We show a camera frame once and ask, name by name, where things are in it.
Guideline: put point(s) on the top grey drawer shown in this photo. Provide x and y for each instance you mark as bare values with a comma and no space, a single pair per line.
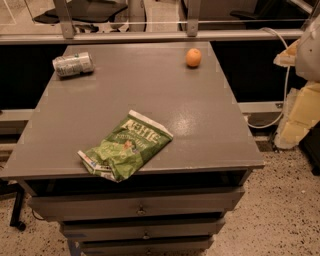
140,204

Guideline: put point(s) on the grey metal railing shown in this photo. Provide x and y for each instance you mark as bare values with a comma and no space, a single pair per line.
145,24

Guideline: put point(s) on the middle grey drawer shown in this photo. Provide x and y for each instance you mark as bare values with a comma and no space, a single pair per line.
143,229

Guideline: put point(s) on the bottom grey drawer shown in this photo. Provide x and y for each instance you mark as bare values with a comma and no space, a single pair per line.
140,246

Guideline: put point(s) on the black stand leg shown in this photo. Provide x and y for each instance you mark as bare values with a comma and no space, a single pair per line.
6,189

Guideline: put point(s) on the grey drawer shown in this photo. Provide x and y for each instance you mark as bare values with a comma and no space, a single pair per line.
143,229
140,204
140,246

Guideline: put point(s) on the grey drawer cabinet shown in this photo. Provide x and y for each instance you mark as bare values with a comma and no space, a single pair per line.
212,146

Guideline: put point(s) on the crushed silver soda can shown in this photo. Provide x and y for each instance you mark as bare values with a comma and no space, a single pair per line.
75,64

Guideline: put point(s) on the green jalapeno chip bag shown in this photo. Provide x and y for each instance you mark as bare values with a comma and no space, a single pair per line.
130,145

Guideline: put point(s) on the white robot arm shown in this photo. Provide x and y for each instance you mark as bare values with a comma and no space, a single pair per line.
307,63

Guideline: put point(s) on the orange fruit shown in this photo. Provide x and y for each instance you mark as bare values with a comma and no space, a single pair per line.
193,57

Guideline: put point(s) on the black office chair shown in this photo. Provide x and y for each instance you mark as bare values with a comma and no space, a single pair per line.
86,13

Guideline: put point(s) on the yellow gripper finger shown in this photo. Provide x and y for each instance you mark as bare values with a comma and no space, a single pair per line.
288,56
301,113

